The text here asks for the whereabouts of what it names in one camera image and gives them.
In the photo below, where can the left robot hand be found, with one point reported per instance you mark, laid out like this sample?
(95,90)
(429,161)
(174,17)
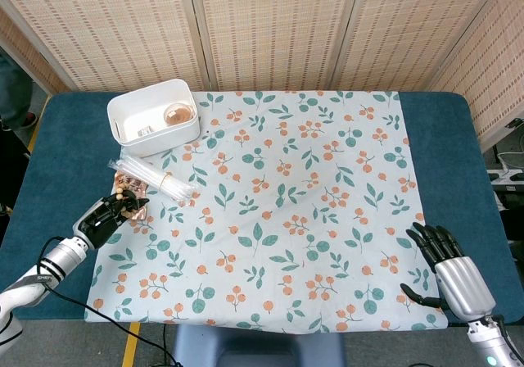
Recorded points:
(98,221)

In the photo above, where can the clear round dome cup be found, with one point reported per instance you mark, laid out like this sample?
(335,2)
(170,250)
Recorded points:
(179,115)

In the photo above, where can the blue velvet table cover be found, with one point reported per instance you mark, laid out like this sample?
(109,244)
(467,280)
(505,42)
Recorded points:
(61,170)

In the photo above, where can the brown snack packet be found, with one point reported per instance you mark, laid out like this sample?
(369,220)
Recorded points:
(135,184)

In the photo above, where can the floral print tablecloth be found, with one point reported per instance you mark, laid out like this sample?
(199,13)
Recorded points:
(286,178)

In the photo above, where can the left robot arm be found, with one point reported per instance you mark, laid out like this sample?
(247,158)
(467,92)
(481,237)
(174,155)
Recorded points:
(61,256)

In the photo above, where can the black equipment beside table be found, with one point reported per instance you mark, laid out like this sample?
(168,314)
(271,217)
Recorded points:
(12,170)

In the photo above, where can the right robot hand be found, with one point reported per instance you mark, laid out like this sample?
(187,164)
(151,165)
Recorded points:
(464,287)

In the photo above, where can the bundle of clear straws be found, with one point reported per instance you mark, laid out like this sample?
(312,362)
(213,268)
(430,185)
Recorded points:
(155,178)

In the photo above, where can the white plastic bin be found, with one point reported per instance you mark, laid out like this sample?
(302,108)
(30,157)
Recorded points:
(163,142)

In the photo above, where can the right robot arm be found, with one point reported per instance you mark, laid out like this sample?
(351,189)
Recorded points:
(485,342)

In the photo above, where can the bamboo folding screen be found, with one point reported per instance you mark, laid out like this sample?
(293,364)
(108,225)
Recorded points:
(278,31)

